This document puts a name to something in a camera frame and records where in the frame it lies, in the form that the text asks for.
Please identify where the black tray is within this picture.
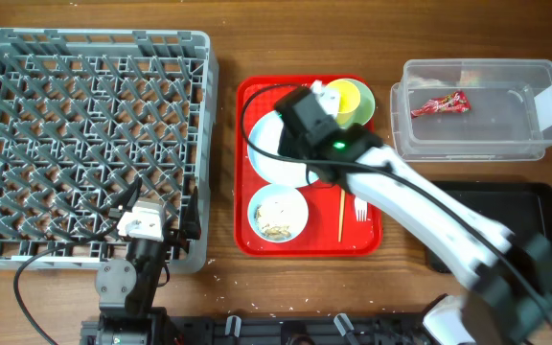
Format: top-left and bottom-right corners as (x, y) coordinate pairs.
(435, 181), (552, 246)

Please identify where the clear plastic bin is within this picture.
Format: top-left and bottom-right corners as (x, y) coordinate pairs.
(390, 58), (552, 162)

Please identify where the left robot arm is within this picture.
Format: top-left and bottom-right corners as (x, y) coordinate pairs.
(86, 177), (201, 345)

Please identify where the red strawberry wrapper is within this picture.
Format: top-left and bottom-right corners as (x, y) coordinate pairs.
(410, 90), (472, 118)

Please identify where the light blue rice bowl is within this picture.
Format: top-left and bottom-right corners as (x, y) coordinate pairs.
(246, 184), (310, 243)

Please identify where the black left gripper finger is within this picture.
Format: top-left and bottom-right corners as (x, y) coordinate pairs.
(181, 187), (201, 240)
(108, 177), (143, 219)

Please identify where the grey dishwasher rack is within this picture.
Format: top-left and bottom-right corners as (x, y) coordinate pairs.
(0, 28), (219, 270)

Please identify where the yellow cup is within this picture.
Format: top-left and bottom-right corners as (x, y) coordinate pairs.
(327, 79), (361, 127)

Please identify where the wooden chopstick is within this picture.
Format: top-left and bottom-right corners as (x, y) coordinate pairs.
(337, 189), (346, 242)

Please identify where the rice food waste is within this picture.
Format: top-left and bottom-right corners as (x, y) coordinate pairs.
(255, 202), (291, 241)

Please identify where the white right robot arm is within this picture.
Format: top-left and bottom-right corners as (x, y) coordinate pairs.
(274, 86), (552, 344)

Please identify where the light blue plate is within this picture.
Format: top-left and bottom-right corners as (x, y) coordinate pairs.
(246, 109), (321, 190)

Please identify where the green bowl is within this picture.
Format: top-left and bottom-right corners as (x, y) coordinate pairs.
(343, 79), (376, 128)

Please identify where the pink plastic fork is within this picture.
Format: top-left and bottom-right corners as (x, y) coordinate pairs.
(354, 196), (368, 222)

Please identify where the red plastic tray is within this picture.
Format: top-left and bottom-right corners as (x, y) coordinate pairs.
(234, 75), (382, 258)

